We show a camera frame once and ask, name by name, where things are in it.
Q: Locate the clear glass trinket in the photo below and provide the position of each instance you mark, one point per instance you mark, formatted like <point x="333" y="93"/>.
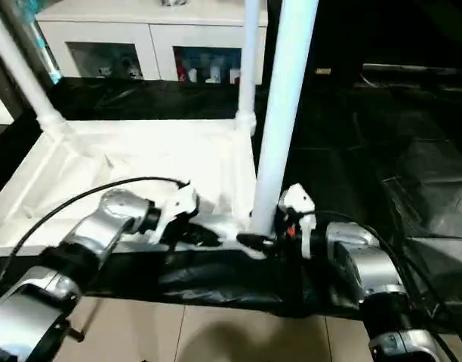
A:
<point x="174" y="2"/>

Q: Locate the white cabinet with glass doors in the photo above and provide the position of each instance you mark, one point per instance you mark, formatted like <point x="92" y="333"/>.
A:
<point x="121" y="30"/>

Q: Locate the teal patterned hanging cloth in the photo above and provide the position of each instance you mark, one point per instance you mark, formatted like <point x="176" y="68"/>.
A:
<point x="46" y="56"/>

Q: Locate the white plastic table leg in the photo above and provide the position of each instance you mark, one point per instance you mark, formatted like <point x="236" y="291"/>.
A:
<point x="284" y="113"/>
<point x="248" y="56"/>
<point x="23" y="75"/>

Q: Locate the black mat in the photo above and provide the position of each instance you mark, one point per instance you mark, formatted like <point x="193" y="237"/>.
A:
<point x="367" y="151"/>

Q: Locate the small tan label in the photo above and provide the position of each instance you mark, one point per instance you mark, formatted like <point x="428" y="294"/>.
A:
<point x="323" y="70"/>

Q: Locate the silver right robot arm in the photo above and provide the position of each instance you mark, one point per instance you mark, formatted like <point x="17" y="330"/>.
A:
<point x="370" y="264"/>

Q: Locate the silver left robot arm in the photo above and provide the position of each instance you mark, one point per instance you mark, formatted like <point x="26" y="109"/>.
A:
<point x="99" y="226"/>

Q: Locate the white plastic table top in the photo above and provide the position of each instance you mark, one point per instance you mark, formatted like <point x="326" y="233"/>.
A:
<point x="140" y="151"/>

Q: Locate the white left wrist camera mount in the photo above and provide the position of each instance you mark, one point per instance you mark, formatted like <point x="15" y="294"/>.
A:
<point x="178" y="203"/>

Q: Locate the red object behind glass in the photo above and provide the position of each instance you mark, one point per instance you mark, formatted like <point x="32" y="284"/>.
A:
<point x="182" y="73"/>

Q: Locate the grey curtain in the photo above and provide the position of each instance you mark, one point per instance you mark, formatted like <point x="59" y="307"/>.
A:
<point x="8" y="75"/>

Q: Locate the black metal table strut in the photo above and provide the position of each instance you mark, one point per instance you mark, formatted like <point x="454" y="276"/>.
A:
<point x="82" y="332"/>

